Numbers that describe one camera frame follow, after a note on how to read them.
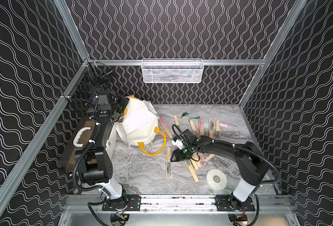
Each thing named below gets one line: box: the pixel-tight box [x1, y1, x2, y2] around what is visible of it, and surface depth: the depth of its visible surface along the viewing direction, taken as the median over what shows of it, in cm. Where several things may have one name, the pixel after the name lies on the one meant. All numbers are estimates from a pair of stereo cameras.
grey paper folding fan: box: [208, 118, 216, 140], surface depth 106 cm
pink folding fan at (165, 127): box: [158, 116, 173, 140], surface depth 109 cm
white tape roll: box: [206, 168, 228, 191], surface depth 84 cm
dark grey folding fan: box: [166, 146, 174, 179], surface depth 87 cm
